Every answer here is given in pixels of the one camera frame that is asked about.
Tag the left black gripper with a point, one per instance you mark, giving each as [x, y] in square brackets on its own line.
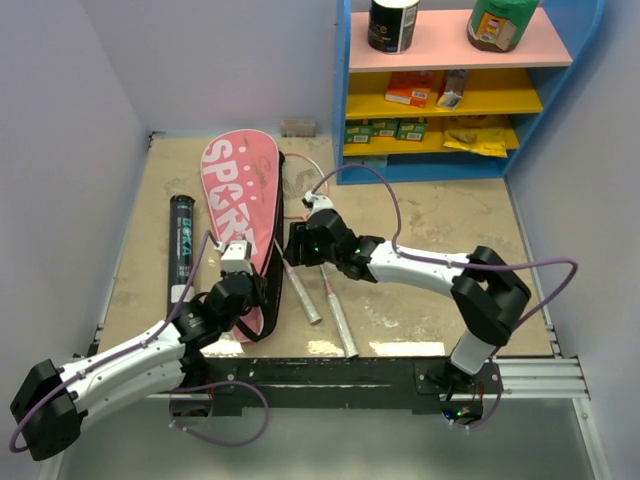
[258, 289]

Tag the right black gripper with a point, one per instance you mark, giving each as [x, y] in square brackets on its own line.
[297, 251]

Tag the pink badminton racket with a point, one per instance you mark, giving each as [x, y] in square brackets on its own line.
[301, 293]
[300, 174]

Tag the black shuttlecock tube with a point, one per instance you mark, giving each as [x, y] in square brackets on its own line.
[180, 247]

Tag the pink racket bag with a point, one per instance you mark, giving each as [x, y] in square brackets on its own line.
[241, 178]

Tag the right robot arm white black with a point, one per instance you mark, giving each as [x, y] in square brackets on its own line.
[490, 297]

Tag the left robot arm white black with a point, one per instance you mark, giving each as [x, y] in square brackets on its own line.
[55, 403]

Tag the green box left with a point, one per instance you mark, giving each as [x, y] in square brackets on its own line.
[358, 132]

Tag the green box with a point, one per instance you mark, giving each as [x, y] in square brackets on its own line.
[358, 132]
[384, 128]
[413, 130]

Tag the green box middle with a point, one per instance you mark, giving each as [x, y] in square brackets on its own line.
[384, 128]

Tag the green box right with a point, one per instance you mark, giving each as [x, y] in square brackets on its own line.
[413, 130]

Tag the orange box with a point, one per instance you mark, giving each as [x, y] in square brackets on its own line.
[410, 88]

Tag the blue shelf unit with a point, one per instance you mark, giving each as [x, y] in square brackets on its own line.
[517, 90]

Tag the yellow snack bag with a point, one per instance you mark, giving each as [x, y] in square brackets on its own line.
[490, 142]

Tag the silver brown pouch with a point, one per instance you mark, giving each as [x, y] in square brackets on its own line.
[453, 88]

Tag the black white can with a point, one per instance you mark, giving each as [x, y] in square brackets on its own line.
[391, 25]

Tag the green brown jar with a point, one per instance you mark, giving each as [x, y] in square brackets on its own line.
[498, 25]

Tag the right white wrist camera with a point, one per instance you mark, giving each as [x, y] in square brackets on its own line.
[315, 202]

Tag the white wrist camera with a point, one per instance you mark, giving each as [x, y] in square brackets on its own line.
[235, 257]
[315, 202]

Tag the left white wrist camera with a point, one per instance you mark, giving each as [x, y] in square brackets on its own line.
[235, 257]

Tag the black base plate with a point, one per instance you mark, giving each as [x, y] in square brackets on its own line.
[422, 385]

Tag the brown wall block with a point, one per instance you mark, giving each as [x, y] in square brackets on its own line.
[298, 128]

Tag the aluminium rail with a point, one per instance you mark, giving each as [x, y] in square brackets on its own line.
[540, 378]

